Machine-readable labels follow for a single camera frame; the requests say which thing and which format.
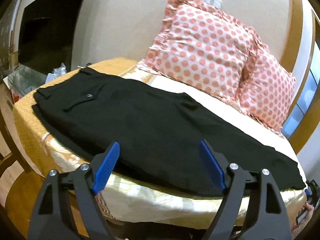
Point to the glass side table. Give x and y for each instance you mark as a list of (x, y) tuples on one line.
[(22, 80)]

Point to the wooden window frame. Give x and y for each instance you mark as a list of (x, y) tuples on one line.
[(301, 57)]

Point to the black television screen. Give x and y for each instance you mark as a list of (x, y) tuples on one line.
[(47, 34)]

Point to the polka dot pillow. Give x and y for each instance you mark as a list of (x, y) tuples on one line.
[(266, 88), (201, 46)]

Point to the crumpled plastic bag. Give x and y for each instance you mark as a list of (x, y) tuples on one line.
[(57, 72)]

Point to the left polka dot pillow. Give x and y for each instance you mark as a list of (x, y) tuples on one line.
[(201, 46)]

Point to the right polka dot pillow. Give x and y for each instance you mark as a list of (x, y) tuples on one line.
[(266, 88)]

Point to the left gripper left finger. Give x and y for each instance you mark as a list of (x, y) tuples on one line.
[(52, 216)]

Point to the person right hand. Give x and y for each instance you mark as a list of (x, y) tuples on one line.
[(309, 208)]

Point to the yellow patterned bed sheet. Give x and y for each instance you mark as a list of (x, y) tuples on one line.
[(124, 199)]

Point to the black pants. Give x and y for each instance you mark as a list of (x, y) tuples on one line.
[(158, 131)]

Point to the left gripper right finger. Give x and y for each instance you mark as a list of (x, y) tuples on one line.
[(266, 216)]

